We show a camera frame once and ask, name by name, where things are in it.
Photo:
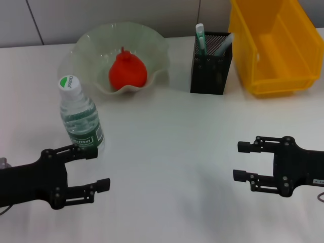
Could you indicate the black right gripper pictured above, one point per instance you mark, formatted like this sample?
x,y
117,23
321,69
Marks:
x,y
298,164

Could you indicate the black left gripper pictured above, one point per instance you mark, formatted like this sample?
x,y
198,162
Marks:
x,y
33,182

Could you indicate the clear green-label water bottle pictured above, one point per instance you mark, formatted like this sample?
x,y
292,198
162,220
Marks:
x,y
81,119

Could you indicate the red-orange toy orange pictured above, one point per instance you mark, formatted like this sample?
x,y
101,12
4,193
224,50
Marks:
x,y
126,73

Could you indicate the grey marker pen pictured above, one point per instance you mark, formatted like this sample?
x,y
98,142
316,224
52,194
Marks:
x,y
224,45

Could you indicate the mint green pen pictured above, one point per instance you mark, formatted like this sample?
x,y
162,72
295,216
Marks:
x,y
201,38

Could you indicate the black mesh pen holder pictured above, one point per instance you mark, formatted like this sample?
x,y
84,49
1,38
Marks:
x,y
210,73

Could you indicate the pale green glass fruit plate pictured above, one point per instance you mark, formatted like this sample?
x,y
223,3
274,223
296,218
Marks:
x,y
101,45

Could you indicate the yellow plastic bin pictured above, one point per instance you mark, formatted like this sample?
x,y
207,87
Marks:
x,y
278,63

